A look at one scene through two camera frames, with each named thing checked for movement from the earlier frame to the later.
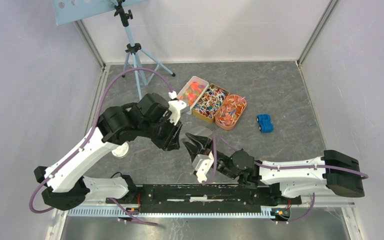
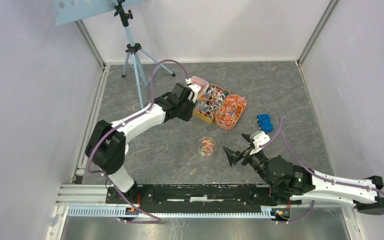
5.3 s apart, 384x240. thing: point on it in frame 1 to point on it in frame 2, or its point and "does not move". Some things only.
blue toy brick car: [265, 126] does not move
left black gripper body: [163, 133] to [186, 110]
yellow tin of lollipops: [204, 107] does not move
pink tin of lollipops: [230, 112] does not move
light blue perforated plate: [67, 11] does not move
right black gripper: [202, 141] to [233, 157]
